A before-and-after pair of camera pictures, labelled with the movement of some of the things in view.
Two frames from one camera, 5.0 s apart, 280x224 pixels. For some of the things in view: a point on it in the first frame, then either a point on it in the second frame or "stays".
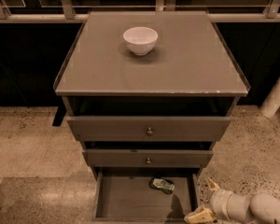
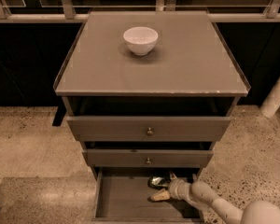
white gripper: x=217 y=203 to x=175 y=188
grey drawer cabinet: x=148 y=123 stays
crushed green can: x=165 y=186 stays
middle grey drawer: x=147 y=158 stays
